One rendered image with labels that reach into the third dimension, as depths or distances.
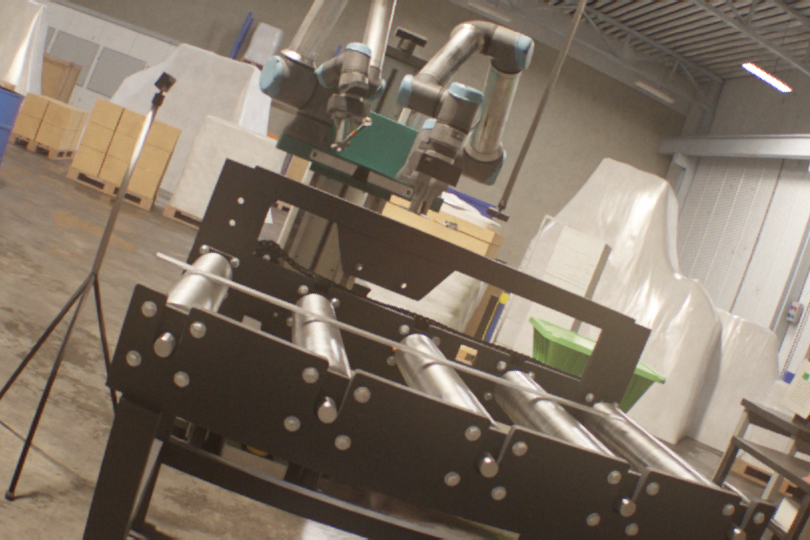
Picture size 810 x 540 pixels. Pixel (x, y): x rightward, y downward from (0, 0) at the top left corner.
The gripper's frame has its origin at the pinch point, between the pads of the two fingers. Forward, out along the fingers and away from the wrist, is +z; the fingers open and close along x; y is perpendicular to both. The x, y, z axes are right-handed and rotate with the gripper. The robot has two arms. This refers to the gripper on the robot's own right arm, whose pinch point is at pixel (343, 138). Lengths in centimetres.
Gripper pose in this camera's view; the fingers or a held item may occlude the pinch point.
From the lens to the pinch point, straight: 269.4
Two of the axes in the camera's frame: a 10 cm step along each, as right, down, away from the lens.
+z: -1.1, 9.6, -2.7
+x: -8.8, -2.2, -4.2
